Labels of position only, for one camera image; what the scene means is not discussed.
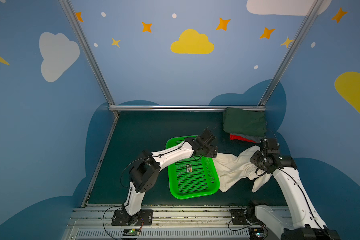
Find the green plastic perforated basket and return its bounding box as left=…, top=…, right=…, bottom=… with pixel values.
left=165, top=134, right=221, bottom=200

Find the white printed t shirt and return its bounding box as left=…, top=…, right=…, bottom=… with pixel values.
left=213, top=146, right=272, bottom=193

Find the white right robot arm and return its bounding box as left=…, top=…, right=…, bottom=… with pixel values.
left=246, top=139, right=340, bottom=240

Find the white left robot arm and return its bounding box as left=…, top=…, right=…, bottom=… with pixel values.
left=122, top=129, right=218, bottom=217

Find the label inside basket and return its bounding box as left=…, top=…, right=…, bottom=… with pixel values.
left=186, top=164, right=193, bottom=173

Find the folded red t shirt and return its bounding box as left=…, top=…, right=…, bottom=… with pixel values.
left=230, top=134, right=247, bottom=142

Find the folded dark green t shirt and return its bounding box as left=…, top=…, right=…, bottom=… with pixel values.
left=223, top=108, right=267, bottom=137

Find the right green circuit board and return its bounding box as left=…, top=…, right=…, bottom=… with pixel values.
left=248, top=228, right=265, bottom=240

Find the green circuit board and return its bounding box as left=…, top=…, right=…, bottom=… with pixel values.
left=123, top=229, right=141, bottom=237
left=248, top=228, right=265, bottom=240

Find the left green circuit board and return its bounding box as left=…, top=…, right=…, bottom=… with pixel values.
left=123, top=229, right=141, bottom=237

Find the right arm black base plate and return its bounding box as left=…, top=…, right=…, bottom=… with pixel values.
left=229, top=209, right=251, bottom=226

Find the horizontal aluminium frame rail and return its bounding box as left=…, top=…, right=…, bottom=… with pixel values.
left=109, top=105, right=266, bottom=112

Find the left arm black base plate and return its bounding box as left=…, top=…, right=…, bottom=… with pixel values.
left=111, top=209, right=153, bottom=226

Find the left side aluminium table rail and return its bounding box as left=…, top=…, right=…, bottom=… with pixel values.
left=80, top=116, right=119, bottom=208

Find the aluminium front mounting rail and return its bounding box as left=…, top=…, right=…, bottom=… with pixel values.
left=62, top=204, right=292, bottom=240

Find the right aluminium frame post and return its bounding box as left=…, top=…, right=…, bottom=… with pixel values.
left=258, top=0, right=325, bottom=108

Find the aluminium frame post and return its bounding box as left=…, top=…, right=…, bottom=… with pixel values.
left=59, top=0, right=115, bottom=105
left=258, top=0, right=325, bottom=108

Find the left aluminium frame post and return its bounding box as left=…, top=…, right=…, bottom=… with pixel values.
left=59, top=0, right=115, bottom=105

